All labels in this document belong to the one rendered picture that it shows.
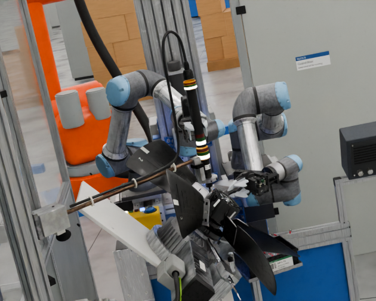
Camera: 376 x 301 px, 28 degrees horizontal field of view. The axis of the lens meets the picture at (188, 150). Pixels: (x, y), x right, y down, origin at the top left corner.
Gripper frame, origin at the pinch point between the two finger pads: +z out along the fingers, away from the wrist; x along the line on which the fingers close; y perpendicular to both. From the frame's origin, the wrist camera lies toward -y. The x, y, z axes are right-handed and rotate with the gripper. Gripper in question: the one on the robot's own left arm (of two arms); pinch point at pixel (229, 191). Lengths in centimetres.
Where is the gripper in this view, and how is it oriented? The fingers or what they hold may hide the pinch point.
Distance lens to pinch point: 280.2
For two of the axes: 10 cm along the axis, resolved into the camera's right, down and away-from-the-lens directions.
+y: 6.5, 2.0, -7.4
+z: -7.5, 3.2, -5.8
